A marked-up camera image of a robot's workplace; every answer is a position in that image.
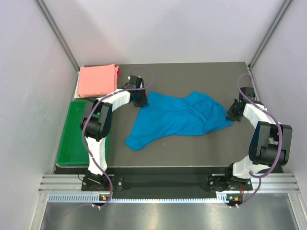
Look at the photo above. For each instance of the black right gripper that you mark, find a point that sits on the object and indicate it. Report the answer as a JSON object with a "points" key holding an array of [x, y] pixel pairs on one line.
{"points": [[230, 113]]}

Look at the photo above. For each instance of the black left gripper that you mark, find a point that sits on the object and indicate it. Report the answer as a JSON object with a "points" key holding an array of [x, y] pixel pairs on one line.
{"points": [[143, 101]]}

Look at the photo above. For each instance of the blue t shirt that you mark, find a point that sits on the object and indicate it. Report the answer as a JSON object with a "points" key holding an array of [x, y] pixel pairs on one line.
{"points": [[194, 115]]}

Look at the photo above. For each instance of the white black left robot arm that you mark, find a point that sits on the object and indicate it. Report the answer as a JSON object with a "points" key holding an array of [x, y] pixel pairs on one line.
{"points": [[96, 125]]}

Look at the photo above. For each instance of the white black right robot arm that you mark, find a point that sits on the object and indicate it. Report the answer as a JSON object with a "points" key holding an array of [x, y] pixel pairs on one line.
{"points": [[270, 143]]}

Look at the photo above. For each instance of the folded magenta t shirt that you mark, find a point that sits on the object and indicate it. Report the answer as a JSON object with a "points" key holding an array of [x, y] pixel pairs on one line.
{"points": [[117, 74]]}

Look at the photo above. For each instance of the folded pink t shirt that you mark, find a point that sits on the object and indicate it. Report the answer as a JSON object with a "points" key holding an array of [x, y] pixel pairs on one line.
{"points": [[96, 81]]}

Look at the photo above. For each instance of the green plastic tray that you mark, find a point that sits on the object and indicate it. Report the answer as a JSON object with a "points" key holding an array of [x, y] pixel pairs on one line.
{"points": [[71, 150]]}

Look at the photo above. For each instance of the aluminium frame rail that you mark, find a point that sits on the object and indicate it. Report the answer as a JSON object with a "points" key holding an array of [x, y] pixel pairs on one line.
{"points": [[274, 183]]}

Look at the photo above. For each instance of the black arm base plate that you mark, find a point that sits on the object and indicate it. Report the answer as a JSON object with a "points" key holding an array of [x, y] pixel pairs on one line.
{"points": [[170, 186]]}

